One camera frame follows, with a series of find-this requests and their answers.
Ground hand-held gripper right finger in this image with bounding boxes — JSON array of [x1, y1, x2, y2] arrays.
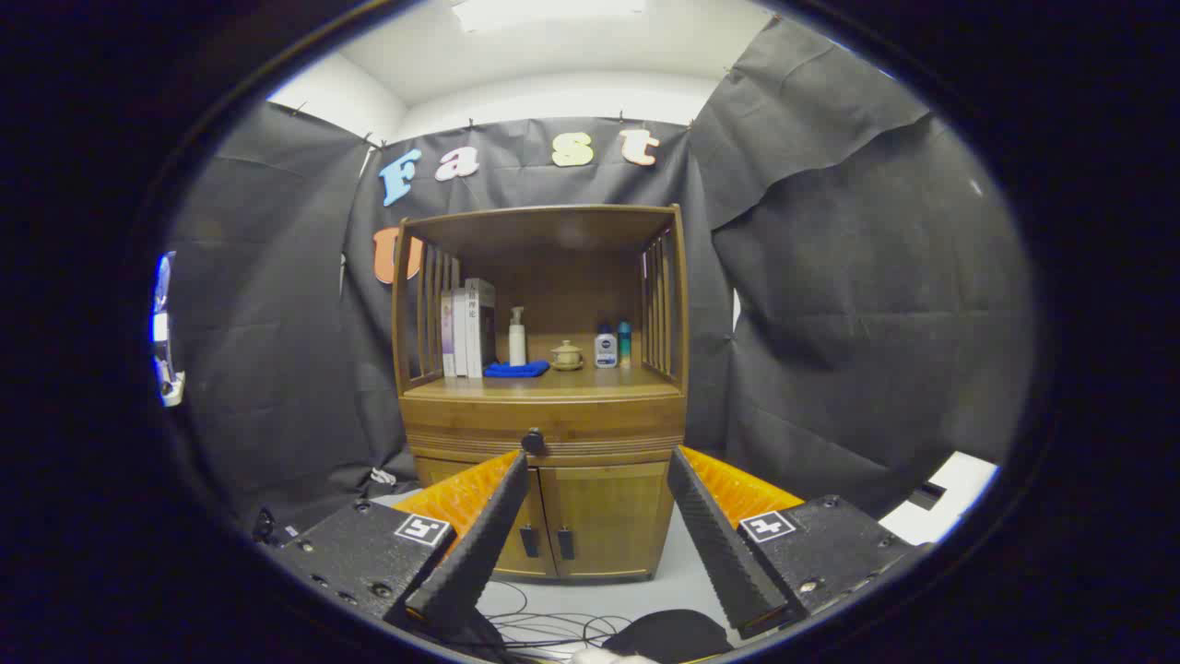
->
[[666, 445, 932, 640]]

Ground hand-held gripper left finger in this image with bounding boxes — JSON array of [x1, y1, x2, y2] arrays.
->
[[267, 449, 531, 637]]

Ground wooden drawer with black knob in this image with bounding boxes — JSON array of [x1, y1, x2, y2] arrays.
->
[[403, 395, 688, 459]]

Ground wooden cabinet door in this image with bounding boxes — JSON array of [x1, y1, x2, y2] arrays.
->
[[417, 458, 559, 580], [537, 461, 674, 580]]

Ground wooden countertop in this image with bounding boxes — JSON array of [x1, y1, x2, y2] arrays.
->
[[403, 360, 683, 399]]

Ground brown wooden cabinet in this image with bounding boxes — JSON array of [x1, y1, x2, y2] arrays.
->
[[391, 204, 690, 584]]

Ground white book with dark cover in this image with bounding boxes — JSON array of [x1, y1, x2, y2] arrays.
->
[[464, 279, 497, 379]]

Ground white furniture piece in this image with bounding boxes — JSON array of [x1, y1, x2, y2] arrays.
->
[[879, 451, 999, 545]]

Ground thin black floor cables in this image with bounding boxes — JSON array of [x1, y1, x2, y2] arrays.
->
[[479, 581, 637, 660]]

